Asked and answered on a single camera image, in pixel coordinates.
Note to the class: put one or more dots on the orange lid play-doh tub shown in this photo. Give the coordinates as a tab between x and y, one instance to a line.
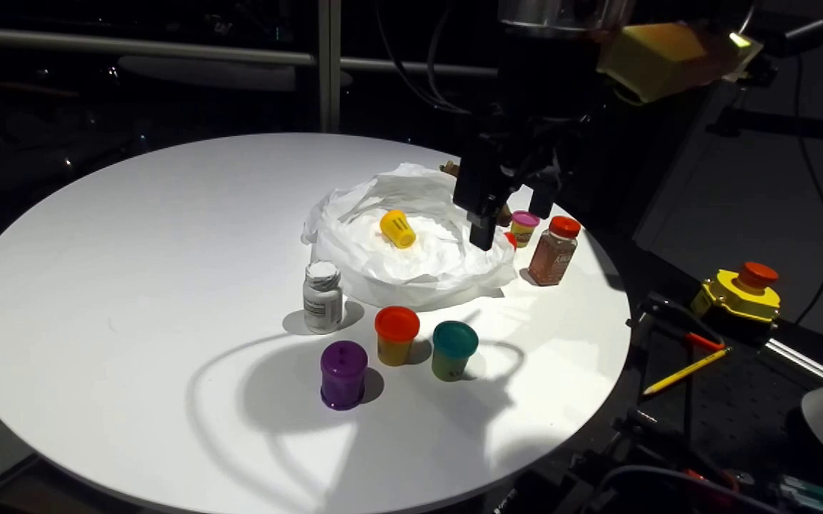
395	328

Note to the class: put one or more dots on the metal railing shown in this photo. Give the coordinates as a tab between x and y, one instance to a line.
331	64

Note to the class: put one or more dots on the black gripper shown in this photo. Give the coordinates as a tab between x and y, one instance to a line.
514	150

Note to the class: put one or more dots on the yellow pencil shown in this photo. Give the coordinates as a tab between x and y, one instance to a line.
686	373

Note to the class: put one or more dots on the yellow play-doh tub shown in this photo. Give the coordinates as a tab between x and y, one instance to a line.
398	230

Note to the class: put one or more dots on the yellow emergency stop button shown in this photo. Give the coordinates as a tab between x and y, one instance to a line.
746	291

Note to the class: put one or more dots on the teal lid play-doh tub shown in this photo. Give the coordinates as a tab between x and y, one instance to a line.
454	343

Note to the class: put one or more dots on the white plastic bag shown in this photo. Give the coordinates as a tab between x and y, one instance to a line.
439	270

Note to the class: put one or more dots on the purple play-doh tub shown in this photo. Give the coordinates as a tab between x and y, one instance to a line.
344	376

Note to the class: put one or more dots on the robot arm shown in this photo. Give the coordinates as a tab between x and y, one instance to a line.
549	97

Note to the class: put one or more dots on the spice jar with red lid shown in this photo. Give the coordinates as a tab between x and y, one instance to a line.
556	250

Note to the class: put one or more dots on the white pill bottle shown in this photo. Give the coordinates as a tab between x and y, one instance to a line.
322	299

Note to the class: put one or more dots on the pink lid play-doh tub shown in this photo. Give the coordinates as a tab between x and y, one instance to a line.
522	227

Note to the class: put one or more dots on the yellow wrist camera box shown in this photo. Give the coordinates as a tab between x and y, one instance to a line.
658	61

